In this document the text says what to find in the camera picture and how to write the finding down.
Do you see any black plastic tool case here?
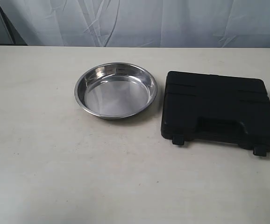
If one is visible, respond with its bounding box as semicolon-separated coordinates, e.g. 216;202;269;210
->
161;71;270;157

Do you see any round stainless steel pan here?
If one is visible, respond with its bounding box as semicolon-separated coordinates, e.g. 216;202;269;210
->
74;62;158;120

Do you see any white backdrop curtain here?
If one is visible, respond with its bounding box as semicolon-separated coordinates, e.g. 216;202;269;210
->
0;0;270;48

